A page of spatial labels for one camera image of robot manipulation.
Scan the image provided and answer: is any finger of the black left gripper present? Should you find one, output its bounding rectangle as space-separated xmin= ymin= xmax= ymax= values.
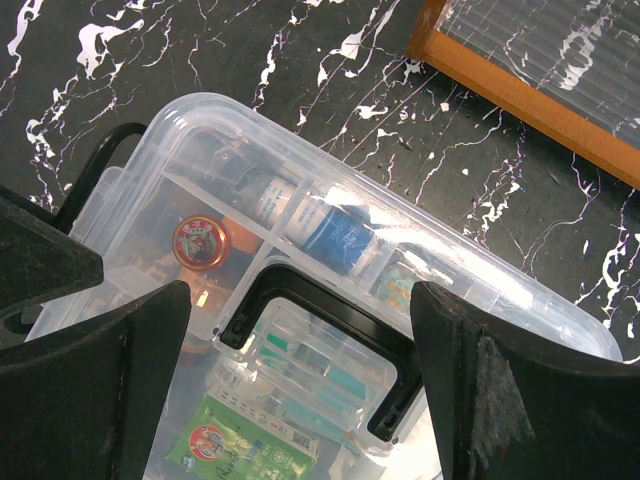
xmin=1 ymin=187 xmax=104 ymax=318

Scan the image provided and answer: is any orange wooden shelf rack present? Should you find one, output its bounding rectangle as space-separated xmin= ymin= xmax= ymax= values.
xmin=404 ymin=0 xmax=640 ymax=191

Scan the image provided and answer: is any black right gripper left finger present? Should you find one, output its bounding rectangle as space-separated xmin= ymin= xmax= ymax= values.
xmin=1 ymin=281 xmax=191 ymax=479

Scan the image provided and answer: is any clear kit box lid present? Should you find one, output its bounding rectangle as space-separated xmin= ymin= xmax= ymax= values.
xmin=30 ymin=93 xmax=622 ymax=479

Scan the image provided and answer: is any small red balm tin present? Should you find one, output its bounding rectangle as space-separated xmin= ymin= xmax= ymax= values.
xmin=171 ymin=215 xmax=231 ymax=272

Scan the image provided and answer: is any clear medicine kit box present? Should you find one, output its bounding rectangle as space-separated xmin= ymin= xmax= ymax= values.
xmin=1 ymin=122 xmax=146 ymax=335

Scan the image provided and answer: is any amber bottle orange cap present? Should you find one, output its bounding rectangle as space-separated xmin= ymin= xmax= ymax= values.
xmin=177 ymin=216 xmax=262 ymax=353

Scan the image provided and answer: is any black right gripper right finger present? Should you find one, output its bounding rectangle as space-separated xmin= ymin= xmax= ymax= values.
xmin=410 ymin=282 xmax=639 ymax=479

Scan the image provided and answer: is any green wind oil box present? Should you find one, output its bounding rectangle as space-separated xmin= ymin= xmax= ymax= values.
xmin=167 ymin=391 xmax=318 ymax=479

